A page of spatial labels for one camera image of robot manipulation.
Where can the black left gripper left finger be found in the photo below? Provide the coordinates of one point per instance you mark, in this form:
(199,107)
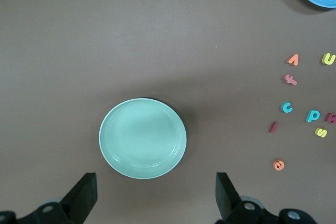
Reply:
(81,197)

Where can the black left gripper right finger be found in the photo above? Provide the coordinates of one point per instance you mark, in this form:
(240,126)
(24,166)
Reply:
(225,197)

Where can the orange foam letter e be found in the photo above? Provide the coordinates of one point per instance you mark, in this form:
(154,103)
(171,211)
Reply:
(276,165)

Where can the dark red foam letter l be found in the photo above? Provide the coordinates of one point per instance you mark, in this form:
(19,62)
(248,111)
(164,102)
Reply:
(273,127)

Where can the teal foam letter c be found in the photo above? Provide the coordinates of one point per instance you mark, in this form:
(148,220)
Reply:
(283,107)

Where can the green plate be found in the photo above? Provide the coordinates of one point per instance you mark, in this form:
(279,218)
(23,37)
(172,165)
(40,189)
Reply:
(143,138)

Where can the yellow foam letter s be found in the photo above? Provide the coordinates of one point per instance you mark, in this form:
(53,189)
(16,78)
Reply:
(321,132)

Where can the teal foam letter p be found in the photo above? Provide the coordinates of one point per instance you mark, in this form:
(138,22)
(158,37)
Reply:
(310,116)

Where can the dark red foam letter k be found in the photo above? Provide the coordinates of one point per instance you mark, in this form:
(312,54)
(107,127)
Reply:
(331,118)

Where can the pink foam letter f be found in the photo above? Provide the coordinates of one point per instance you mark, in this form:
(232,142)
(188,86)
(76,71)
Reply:
(290,79)

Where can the orange foam letter v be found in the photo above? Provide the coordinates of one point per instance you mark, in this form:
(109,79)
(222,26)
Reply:
(292,61)

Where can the yellow foam letter u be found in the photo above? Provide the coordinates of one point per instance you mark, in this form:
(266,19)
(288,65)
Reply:
(328,62)

